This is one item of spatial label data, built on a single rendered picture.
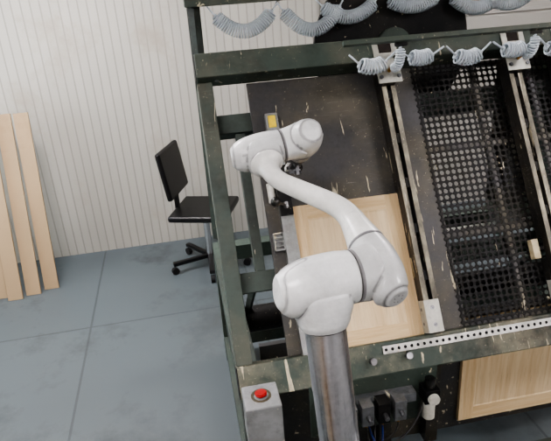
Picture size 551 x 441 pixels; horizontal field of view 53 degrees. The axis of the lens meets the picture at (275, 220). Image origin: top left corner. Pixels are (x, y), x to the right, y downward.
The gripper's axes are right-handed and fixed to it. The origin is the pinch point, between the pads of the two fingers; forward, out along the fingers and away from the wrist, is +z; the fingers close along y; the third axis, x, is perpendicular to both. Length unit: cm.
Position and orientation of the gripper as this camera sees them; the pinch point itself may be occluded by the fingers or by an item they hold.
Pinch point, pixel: (289, 166)
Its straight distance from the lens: 205.6
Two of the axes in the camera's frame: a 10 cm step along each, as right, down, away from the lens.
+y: 1.5, 9.8, -1.5
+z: -1.2, 1.7, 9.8
